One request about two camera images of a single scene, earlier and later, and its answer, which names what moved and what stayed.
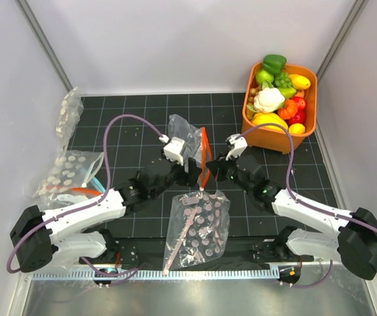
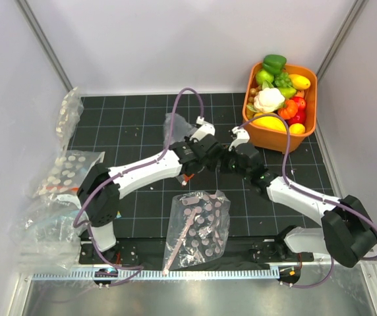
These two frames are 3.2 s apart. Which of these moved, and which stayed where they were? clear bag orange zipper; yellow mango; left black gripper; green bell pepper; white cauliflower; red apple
Moved: left black gripper; clear bag orange zipper
Stayed: green bell pepper; red apple; yellow mango; white cauliflower
